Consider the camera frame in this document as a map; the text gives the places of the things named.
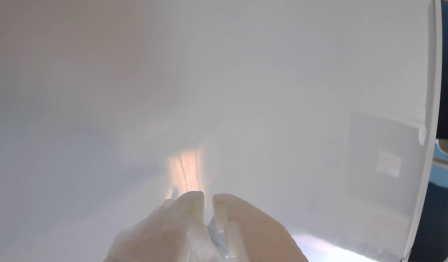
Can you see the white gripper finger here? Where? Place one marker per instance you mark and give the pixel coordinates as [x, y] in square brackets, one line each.
[162, 233]
[253, 233]

